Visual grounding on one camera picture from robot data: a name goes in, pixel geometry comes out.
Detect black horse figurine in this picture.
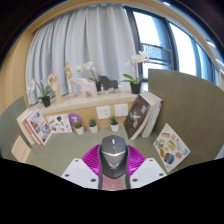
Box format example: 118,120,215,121
97,74,119,93

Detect grey curtain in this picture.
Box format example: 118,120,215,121
25,3,143,106

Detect pink mouse pad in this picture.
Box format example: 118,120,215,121
100,173,127,191

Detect wooden mannequin figure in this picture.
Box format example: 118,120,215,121
63,59,77,98

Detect dark grey computer mouse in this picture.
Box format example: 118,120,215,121
98,134,129,180

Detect beige wooden card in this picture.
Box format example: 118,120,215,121
10,135,32,164

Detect wooden hand model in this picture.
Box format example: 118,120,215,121
47,73,64,105

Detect white orchid in black pot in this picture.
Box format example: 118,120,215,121
76,61,103,93
26,78,53,108
121,50,151,95

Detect dark cover book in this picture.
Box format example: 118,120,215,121
123,94,152,141

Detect white illustrated card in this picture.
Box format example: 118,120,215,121
46,113,73,135

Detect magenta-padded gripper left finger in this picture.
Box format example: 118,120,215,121
60,143,103,190

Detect white wall socket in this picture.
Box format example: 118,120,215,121
95,105,112,120

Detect colourful sticker sheet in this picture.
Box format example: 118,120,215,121
152,122,191,173

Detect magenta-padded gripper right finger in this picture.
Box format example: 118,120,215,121
125,144,168,190

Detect magazine with red spine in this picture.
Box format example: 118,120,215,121
24,108,53,147

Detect white books stack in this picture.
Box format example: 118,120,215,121
16,108,36,146

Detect small succulent in white pot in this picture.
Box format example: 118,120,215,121
108,114,120,133
88,118,99,134
73,120,85,136

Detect round purple sign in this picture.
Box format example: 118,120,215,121
67,112,84,129

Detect window with dark frame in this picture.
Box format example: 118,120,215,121
124,4,224,93

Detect pink horse figurine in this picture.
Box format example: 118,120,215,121
77,77,99,98

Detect white books beside dark book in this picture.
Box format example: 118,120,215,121
139,90,164,139

